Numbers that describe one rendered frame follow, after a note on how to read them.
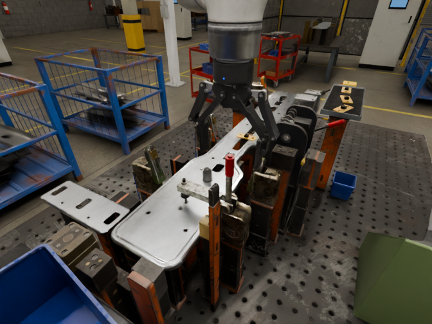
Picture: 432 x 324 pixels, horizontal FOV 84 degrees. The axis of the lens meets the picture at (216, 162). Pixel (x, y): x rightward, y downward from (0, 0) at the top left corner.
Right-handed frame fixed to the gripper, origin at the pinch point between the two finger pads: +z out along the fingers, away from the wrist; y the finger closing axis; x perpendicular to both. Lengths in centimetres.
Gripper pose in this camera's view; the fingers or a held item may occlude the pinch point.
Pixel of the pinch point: (229, 153)
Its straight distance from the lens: 54.9
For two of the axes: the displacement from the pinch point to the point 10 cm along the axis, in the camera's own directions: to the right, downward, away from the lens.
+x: -4.8, 5.0, -7.2
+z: 0.0, 8.2, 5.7
